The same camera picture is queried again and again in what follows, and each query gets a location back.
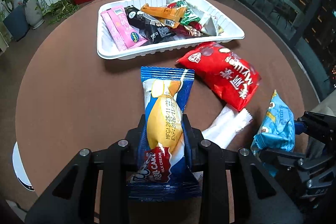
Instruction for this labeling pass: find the blue roll cake packet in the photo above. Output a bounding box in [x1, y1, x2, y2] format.
[127, 67, 201, 201]

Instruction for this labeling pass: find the light blue snack bag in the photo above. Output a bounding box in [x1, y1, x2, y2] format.
[250, 89, 297, 177]

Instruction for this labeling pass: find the white patterned snack packet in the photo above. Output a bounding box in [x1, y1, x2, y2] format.
[165, 0, 225, 37]

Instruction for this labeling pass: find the green red snack packet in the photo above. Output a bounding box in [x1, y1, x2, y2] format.
[176, 0, 205, 26]

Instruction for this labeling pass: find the orange snack bar packet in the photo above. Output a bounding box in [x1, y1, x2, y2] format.
[141, 3, 186, 28]

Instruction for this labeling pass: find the white serrated snack wrapper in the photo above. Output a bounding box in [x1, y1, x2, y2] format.
[202, 105, 253, 149]

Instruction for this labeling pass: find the red snack bag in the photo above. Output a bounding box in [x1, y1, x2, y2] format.
[177, 42, 261, 111]

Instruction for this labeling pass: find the pink snack packet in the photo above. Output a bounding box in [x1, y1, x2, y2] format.
[100, 5, 147, 51]

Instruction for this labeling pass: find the black snack packet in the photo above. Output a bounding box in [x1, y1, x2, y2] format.
[125, 6, 175, 44]

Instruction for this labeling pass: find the white round stool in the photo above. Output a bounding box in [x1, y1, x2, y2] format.
[12, 142, 35, 192]

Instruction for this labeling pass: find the white ribbed plant pot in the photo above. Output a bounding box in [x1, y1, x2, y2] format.
[24, 0, 45, 30]

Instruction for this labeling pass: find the dark blue plant pot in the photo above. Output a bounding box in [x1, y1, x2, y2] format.
[3, 5, 30, 41]

